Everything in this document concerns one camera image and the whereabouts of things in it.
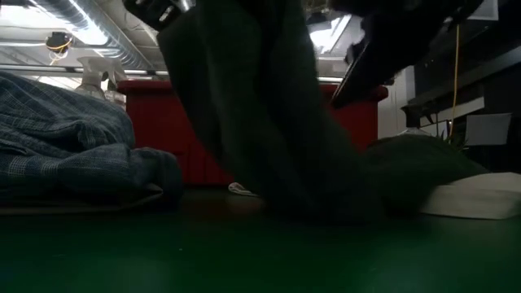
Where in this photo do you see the silver ventilation duct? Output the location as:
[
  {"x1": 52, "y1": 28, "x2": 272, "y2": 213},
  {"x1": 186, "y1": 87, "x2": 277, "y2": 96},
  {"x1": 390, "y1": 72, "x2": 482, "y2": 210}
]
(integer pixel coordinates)
[{"x1": 24, "y1": 0, "x2": 164, "y2": 71}]

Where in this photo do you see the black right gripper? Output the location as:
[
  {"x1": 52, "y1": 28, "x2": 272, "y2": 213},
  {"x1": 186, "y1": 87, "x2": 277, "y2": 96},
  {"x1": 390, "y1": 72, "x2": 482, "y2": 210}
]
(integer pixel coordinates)
[{"x1": 331, "y1": 24, "x2": 432, "y2": 110}]

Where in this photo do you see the dark green garment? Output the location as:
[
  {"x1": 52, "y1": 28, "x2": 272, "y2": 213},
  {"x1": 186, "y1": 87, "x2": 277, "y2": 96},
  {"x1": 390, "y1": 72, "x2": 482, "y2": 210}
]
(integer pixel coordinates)
[{"x1": 156, "y1": 0, "x2": 489, "y2": 225}]

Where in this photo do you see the light wooden desk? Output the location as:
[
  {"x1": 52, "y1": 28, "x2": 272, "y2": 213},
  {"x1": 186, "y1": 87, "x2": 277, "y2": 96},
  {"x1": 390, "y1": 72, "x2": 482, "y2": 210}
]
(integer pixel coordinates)
[{"x1": 317, "y1": 56, "x2": 351, "y2": 85}]

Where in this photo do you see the beige khaki garment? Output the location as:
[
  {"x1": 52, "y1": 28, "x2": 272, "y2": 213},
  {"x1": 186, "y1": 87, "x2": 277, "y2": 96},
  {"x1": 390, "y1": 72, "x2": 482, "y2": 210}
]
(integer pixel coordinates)
[{"x1": 0, "y1": 185, "x2": 164, "y2": 216}]

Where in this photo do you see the red plastic laundry bin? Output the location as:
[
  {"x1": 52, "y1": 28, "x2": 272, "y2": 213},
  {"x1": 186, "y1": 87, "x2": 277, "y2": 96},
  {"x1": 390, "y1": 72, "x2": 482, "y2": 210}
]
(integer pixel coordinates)
[{"x1": 117, "y1": 80, "x2": 388, "y2": 186}]

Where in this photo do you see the grey panel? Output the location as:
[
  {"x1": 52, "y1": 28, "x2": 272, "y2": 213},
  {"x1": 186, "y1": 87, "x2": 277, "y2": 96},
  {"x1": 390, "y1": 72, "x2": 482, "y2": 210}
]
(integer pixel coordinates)
[{"x1": 466, "y1": 112, "x2": 512, "y2": 147}]

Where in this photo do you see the yellow hanging cable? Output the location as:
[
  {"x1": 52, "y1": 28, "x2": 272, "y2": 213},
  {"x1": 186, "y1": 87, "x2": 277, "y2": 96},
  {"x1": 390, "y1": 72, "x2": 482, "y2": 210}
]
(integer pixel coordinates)
[{"x1": 449, "y1": 24, "x2": 461, "y2": 138}]

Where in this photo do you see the ceiling light panel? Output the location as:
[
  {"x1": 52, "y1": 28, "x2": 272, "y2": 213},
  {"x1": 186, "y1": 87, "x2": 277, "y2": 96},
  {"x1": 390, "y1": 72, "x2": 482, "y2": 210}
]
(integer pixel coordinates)
[{"x1": 309, "y1": 15, "x2": 363, "y2": 58}]

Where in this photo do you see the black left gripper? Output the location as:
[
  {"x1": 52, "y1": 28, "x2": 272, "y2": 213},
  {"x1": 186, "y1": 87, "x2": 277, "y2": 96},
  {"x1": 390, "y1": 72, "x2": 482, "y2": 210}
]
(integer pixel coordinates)
[{"x1": 123, "y1": 0, "x2": 197, "y2": 33}]

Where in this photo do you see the cream canvas tote bag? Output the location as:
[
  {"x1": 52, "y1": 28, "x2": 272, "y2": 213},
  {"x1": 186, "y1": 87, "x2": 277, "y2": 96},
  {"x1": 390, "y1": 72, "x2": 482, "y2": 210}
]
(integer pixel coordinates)
[{"x1": 227, "y1": 171, "x2": 521, "y2": 221}]

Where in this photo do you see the clear spray bottle white head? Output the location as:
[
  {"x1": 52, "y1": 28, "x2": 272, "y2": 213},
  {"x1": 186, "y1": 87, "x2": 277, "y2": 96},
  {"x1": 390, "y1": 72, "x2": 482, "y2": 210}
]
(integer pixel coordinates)
[{"x1": 75, "y1": 56, "x2": 119, "y2": 101}]

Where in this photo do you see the green table mat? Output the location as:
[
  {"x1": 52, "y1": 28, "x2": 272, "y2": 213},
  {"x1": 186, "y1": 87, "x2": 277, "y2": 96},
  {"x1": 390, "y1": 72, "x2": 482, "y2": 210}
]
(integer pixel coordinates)
[{"x1": 0, "y1": 186, "x2": 521, "y2": 293}]

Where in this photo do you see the black yellow ceiling reel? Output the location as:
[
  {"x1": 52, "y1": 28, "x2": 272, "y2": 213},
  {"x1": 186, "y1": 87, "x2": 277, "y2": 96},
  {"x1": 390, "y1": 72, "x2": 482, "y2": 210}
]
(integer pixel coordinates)
[{"x1": 44, "y1": 31, "x2": 74, "y2": 56}]

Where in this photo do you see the blue striped garment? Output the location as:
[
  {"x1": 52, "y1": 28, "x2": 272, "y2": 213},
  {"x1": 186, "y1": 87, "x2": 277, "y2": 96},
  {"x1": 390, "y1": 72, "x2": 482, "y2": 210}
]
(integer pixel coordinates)
[{"x1": 0, "y1": 72, "x2": 184, "y2": 211}]

